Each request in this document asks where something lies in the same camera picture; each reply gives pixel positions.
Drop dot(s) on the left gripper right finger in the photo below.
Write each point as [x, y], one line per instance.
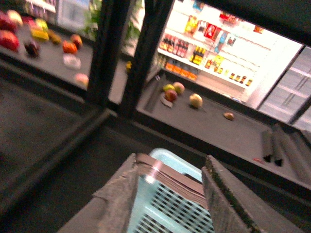
[234, 208]

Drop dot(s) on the brown basket handle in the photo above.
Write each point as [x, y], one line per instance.
[153, 170]

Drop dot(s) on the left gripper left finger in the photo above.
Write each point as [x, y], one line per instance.
[110, 208]

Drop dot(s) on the light blue plastic basket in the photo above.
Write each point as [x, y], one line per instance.
[158, 209]

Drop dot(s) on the green potted plant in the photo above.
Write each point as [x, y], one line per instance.
[123, 17]

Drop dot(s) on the white product shelf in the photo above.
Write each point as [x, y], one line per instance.
[223, 53]

